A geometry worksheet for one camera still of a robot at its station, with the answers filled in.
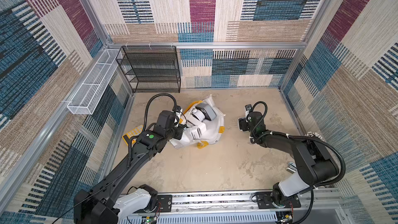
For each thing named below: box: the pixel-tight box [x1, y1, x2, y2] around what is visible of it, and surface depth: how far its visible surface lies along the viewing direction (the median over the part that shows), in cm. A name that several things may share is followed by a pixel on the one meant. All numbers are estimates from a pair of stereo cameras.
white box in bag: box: [186, 115, 207, 141], surface depth 93 cm
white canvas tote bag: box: [170, 94, 226, 149], surface depth 88 cm
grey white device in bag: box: [191, 102, 217, 122], surface depth 98 cm
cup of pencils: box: [304, 131, 326, 143], surface depth 77 cm
